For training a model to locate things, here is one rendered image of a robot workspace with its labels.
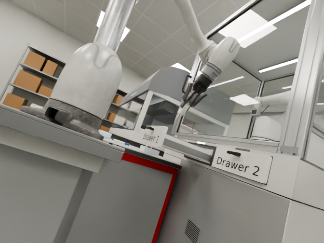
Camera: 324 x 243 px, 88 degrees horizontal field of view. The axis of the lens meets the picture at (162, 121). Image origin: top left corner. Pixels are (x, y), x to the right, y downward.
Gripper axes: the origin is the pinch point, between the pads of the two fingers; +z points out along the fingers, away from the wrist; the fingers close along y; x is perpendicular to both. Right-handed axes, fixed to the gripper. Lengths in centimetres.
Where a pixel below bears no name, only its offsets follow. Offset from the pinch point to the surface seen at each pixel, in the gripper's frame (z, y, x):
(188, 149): 14.9, 8.7, -13.2
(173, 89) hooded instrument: 2, 38, 96
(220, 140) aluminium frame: 2.5, 24.3, -12.4
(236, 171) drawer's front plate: 6.5, 20.4, -33.7
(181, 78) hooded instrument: -13, 41, 103
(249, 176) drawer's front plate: 3.7, 19.5, -39.5
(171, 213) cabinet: 59, 30, -16
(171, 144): 16.5, -1.3, -12.5
